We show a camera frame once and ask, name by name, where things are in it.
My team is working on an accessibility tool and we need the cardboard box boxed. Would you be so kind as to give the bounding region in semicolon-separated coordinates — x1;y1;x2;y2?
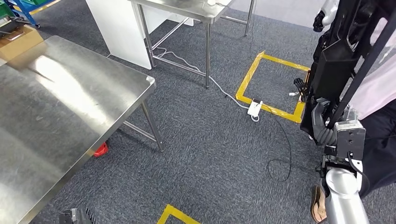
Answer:
0;24;44;61

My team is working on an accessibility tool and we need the green plastic bin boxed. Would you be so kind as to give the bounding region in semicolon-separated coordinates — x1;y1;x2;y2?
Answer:
0;1;14;19

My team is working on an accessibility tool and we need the blue metal shelf rack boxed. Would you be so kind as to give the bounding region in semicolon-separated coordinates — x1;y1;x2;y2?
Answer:
0;0;59;28

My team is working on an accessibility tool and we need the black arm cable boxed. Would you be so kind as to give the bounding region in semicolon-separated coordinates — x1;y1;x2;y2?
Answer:
346;151;371;198

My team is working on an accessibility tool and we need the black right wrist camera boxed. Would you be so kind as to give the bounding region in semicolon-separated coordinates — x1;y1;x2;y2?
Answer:
334;120;367;160

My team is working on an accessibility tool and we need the white power cable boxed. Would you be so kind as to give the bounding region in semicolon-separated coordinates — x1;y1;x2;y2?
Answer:
156;46;251;110

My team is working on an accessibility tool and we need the white cabinet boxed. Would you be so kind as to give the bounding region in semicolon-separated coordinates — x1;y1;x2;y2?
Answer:
85;0;194;70

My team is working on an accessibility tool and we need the black humanoid robot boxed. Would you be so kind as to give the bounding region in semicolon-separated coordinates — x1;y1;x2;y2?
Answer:
293;0;375;103

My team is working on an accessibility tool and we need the stainless steel workbench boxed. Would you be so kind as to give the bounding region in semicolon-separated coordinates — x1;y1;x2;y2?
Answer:
0;35;164;224

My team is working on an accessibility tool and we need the white power strip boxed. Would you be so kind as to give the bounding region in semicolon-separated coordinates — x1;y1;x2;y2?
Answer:
247;99;263;123

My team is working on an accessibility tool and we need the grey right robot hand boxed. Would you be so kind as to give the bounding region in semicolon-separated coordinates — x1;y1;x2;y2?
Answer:
311;98;362;147

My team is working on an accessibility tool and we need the black plastic frame part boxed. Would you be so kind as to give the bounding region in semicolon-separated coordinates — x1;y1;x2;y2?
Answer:
300;0;396;143

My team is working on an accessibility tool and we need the red plastic object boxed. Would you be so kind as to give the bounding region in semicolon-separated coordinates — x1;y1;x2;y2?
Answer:
92;141;109;158

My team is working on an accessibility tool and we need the steel frame table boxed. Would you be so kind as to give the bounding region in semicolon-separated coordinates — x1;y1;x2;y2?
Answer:
128;0;257;90

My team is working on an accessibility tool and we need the thin black floor cable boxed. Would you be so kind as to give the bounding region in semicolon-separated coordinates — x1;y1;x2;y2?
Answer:
261;103;292;182

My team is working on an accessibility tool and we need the brown sandal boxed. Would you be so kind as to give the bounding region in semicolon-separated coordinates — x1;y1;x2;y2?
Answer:
311;185;327;224

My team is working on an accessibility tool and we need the person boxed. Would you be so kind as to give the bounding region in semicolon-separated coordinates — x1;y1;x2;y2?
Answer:
311;17;396;224

